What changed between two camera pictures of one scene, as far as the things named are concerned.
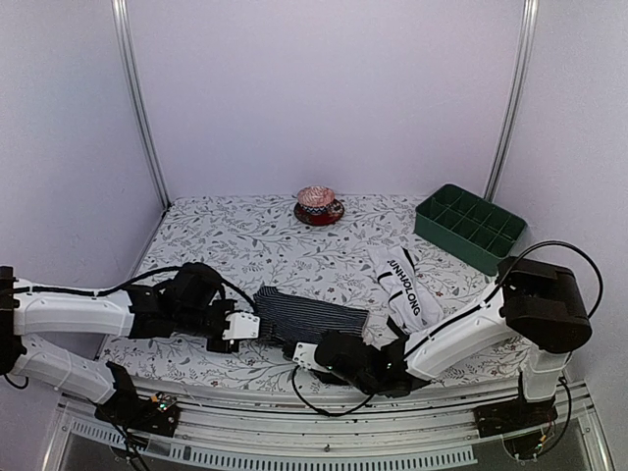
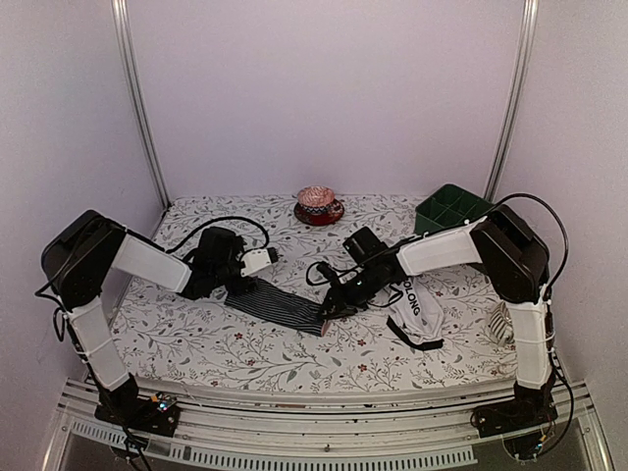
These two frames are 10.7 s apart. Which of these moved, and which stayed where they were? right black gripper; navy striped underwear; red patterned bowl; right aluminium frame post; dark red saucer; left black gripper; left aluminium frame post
Moved: navy striped underwear; right black gripper; left black gripper
Stayed: dark red saucer; right aluminium frame post; red patterned bowl; left aluminium frame post
